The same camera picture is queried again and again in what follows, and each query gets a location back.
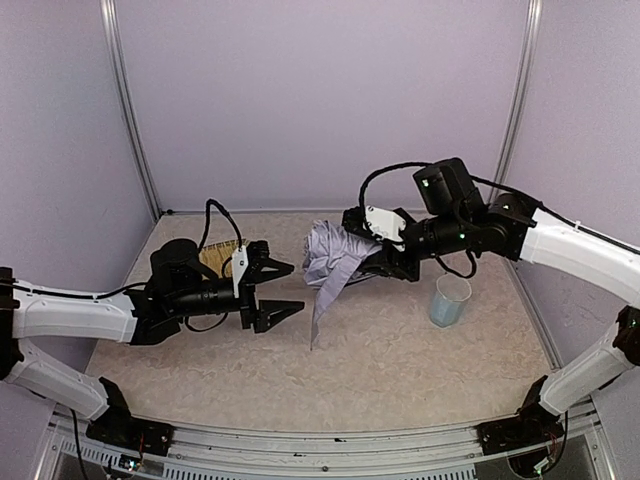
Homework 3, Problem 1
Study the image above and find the lavender folding umbrella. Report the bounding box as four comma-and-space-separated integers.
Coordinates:
302, 220, 382, 349

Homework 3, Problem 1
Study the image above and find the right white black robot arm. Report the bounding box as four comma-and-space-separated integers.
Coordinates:
342, 157, 639, 427

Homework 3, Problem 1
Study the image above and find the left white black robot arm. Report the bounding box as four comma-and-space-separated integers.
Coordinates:
1, 238, 305, 423

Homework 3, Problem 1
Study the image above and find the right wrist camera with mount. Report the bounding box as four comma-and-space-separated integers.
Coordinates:
341, 206, 407, 252

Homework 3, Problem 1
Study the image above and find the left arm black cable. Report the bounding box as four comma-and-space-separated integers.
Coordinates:
0, 198, 246, 331

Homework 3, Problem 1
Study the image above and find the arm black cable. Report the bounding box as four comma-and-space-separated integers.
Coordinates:
0, 198, 246, 331
357, 160, 640, 279

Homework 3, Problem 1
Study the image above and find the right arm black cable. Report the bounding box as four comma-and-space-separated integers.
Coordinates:
357, 160, 640, 279

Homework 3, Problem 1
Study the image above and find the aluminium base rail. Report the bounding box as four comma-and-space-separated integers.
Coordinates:
34, 394, 616, 480

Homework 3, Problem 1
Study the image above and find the right aluminium frame post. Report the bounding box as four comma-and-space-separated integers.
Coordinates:
493, 0, 543, 184

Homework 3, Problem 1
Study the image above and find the aluminium frame post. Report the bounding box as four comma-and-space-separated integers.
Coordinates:
493, 0, 543, 184
100, 0, 163, 223

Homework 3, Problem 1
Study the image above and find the left aluminium frame post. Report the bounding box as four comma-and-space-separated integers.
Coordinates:
100, 0, 163, 223

